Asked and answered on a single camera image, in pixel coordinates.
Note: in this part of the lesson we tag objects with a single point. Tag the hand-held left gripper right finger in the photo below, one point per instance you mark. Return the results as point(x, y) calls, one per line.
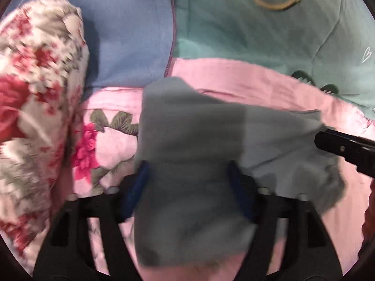
point(239, 187)

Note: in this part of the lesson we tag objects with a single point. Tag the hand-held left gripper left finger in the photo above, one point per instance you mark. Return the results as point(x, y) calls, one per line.
point(137, 187)

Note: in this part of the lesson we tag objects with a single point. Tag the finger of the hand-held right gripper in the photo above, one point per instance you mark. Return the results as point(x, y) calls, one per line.
point(339, 146)

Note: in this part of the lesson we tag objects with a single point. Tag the grey pants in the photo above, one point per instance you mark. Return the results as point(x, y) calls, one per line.
point(190, 140)

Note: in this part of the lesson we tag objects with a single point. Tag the pink floral bedsheet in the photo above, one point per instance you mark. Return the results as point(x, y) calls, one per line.
point(234, 73)

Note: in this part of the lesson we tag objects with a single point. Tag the white red floral pillow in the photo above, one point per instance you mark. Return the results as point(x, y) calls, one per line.
point(35, 93)

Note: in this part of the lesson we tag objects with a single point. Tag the blue cloth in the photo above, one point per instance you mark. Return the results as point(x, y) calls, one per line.
point(126, 35)

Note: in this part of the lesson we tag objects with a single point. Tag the teal printed blanket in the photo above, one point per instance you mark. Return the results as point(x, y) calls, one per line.
point(234, 29)

